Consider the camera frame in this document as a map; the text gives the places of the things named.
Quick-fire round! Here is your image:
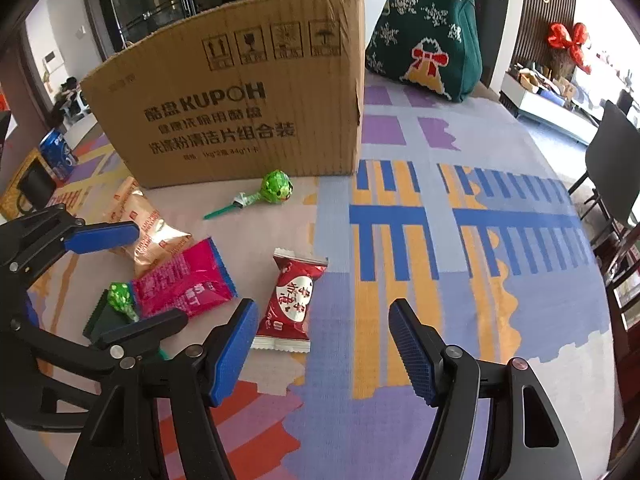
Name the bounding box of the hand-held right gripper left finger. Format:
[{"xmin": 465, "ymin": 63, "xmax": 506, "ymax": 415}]
[{"xmin": 65, "ymin": 298, "xmax": 259, "ymax": 480}]

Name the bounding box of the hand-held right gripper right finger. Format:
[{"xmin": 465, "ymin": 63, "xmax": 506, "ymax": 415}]
[{"xmin": 388, "ymin": 298, "xmax": 583, "ymax": 480}]

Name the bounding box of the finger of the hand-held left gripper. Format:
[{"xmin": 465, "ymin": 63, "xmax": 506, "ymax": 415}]
[
  {"xmin": 0, "ymin": 205, "xmax": 141, "ymax": 276},
  {"xmin": 10, "ymin": 308, "xmax": 188, "ymax": 376}
]

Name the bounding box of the small green lollipop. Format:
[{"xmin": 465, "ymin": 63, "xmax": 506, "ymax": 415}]
[{"xmin": 108, "ymin": 282, "xmax": 141, "ymax": 322}]

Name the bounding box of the dark green snack packet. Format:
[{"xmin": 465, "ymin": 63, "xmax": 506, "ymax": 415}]
[{"xmin": 82, "ymin": 290, "xmax": 131, "ymax": 343}]

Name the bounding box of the gold snack packet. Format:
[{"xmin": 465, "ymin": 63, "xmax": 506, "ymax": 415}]
[{"xmin": 102, "ymin": 176, "xmax": 193, "ymax": 266}]

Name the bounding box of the pink snack packet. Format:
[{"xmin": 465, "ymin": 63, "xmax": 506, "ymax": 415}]
[{"xmin": 132, "ymin": 238, "xmax": 237, "ymax": 322}]

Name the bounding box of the red candy packet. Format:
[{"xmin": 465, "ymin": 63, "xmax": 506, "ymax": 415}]
[{"xmin": 250, "ymin": 248, "xmax": 329, "ymax": 354}]

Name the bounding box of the brown cardboard box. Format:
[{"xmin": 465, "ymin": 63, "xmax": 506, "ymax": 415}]
[{"xmin": 80, "ymin": 0, "xmax": 367, "ymax": 190}]

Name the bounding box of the colourful patterned tablecloth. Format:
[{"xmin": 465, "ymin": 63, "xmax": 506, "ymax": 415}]
[{"xmin": 0, "ymin": 80, "xmax": 618, "ymax": 480}]

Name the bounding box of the black mug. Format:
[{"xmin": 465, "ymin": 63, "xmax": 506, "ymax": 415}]
[{"xmin": 15, "ymin": 162, "xmax": 57, "ymax": 211}]

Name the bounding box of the blue soda can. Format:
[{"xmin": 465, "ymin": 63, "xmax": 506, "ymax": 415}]
[{"xmin": 39, "ymin": 129, "xmax": 78, "ymax": 181}]

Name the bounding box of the yellow wooden box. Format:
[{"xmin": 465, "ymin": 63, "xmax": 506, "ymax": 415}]
[{"xmin": 0, "ymin": 152, "xmax": 41, "ymax": 223}]

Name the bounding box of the white stool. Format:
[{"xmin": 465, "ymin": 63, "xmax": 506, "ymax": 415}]
[{"xmin": 62, "ymin": 92, "xmax": 93, "ymax": 126}]

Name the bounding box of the black and white plush toy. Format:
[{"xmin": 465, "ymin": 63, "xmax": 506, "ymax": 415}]
[{"xmin": 52, "ymin": 76, "xmax": 83, "ymax": 111}]

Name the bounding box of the large green lollipop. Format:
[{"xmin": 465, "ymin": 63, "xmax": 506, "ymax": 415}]
[{"xmin": 203, "ymin": 170, "xmax": 295, "ymax": 220}]

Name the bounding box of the brown wooden chair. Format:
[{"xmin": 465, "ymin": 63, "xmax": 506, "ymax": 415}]
[{"xmin": 595, "ymin": 230, "xmax": 640, "ymax": 331}]

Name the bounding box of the black framed glass sliding door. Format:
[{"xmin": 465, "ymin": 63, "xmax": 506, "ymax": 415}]
[{"xmin": 80, "ymin": 0, "xmax": 311, "ymax": 61}]

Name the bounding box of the white low cabinet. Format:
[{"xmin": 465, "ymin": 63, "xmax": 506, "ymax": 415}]
[{"xmin": 500, "ymin": 70, "xmax": 601, "ymax": 146}]

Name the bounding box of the dark grey dining chair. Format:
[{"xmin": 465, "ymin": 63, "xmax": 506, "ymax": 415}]
[{"xmin": 567, "ymin": 101, "xmax": 640, "ymax": 251}]

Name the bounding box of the green knitted snowflake bag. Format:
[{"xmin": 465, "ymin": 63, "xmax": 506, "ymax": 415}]
[{"xmin": 365, "ymin": 0, "xmax": 483, "ymax": 105}]

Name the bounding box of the red foil balloon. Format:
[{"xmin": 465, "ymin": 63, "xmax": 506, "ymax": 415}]
[{"xmin": 546, "ymin": 22, "xmax": 593, "ymax": 73}]

